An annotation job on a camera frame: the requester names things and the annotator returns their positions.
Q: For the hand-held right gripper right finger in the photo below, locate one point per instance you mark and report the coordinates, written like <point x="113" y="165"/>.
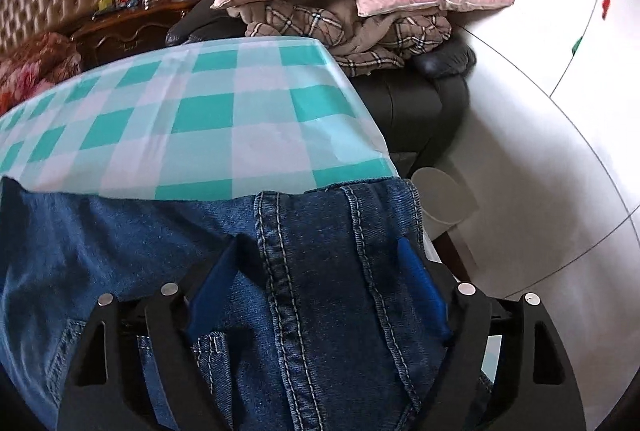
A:
<point x="420" y="281"/>

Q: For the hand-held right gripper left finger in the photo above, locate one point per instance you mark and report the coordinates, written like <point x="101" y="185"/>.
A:
<point x="215" y="291"/>

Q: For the blue denim pants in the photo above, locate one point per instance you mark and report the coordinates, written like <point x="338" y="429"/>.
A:
<point x="325" y="311"/>

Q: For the white paper cup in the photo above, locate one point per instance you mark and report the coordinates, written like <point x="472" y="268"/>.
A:
<point x="445" y="201"/>

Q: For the black leather armchair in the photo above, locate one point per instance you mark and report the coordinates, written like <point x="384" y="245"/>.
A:
<point x="400" y="111"/>

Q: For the teal checkered tablecloth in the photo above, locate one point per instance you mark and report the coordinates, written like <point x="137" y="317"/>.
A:
<point x="210" y="111"/>

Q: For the carved wooden nightstand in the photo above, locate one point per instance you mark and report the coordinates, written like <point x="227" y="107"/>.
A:
<point x="125" y="28"/>

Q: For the green hanging ornament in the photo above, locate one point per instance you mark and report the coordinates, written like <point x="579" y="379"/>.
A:
<point x="576" y="46"/>

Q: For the brown plaid blanket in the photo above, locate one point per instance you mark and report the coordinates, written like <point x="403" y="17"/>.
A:
<point x="300" y="21"/>

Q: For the red floral blanket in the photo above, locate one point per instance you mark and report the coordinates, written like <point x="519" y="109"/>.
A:
<point x="35" y="66"/>

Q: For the yellow-green small box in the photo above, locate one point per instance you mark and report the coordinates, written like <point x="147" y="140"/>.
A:
<point x="105" y="0"/>

